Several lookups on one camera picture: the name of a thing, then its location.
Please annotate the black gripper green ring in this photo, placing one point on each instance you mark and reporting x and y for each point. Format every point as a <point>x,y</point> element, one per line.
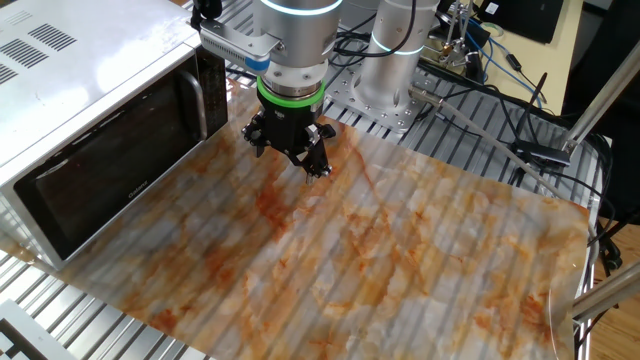
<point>292,120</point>

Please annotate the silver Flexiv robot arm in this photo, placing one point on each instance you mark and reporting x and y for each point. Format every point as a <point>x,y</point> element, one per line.
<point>390,70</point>

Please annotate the silver microwave oven body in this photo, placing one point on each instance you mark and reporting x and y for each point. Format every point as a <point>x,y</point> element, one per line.
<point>100,60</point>

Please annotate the orange marble pattern mat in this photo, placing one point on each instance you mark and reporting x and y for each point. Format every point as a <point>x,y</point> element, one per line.
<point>350,250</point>

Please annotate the small metal brass stand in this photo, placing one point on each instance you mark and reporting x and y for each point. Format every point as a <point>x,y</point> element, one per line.
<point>452,47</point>

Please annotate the yellow wooden desk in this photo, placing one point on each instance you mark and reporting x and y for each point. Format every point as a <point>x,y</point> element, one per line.
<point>540,60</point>

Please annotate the black laptop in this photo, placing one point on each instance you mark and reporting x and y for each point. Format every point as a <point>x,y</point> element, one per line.
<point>525,17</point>

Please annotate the black white marker sheet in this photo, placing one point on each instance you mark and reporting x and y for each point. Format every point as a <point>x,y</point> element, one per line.
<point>20,330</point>

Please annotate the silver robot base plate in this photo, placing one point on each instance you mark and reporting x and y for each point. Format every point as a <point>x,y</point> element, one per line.
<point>345,95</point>

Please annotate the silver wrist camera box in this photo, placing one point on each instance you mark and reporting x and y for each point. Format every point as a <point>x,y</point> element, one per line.
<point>235,47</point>

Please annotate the black clamp mount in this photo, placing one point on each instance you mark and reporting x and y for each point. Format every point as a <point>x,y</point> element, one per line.
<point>542,152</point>

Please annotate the aluminium frame strut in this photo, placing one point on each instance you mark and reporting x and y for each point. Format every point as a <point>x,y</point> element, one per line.
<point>605,295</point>
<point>600,100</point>

